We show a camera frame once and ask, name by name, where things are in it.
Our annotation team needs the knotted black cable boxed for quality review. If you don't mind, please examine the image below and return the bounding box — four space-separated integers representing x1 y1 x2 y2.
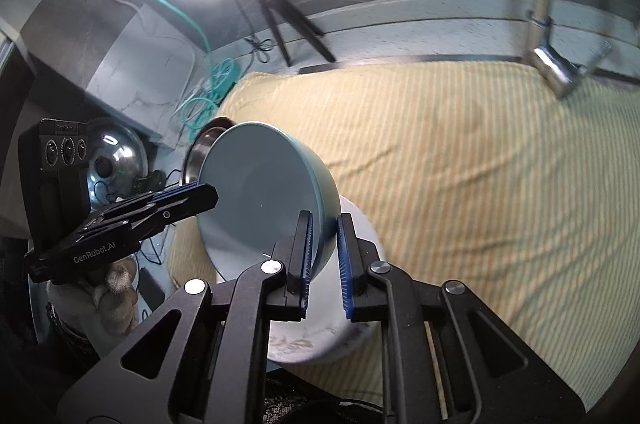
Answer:
244 34 272 65

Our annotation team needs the stainless steel bowl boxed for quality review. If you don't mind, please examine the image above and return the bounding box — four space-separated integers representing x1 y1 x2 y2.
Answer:
181 116 236 185

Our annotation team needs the person's left hand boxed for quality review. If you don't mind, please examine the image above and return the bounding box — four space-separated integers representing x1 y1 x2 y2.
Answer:
47 254 140 347

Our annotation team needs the steel pot lid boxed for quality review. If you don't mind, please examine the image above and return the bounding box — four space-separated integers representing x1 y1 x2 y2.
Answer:
86 118 151 207

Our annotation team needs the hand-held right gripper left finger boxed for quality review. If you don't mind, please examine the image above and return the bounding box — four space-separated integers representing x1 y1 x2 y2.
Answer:
57 210 317 424

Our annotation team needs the white plate with leaf print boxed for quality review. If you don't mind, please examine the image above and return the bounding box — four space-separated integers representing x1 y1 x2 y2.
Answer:
215 254 361 365

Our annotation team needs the black tripod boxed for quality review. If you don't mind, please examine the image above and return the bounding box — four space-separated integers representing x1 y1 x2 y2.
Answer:
227 0 337 67

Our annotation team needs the teal hose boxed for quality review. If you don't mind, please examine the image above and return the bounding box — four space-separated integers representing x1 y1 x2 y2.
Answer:
97 0 251 132

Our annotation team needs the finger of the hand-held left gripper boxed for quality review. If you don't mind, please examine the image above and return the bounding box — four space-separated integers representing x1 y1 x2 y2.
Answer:
125 185 219 235
87 183 203 225

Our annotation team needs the light blue bowl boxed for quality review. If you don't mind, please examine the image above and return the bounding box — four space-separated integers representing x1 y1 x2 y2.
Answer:
196 121 342 282

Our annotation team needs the yellow striped cloth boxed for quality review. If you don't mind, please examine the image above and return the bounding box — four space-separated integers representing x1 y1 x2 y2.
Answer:
167 61 640 410

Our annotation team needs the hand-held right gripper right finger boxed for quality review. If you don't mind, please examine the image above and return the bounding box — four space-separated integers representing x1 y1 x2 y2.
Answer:
336 213 586 424

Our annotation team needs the teal round spoked reel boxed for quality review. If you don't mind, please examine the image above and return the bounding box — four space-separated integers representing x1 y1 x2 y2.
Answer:
207 58 238 92

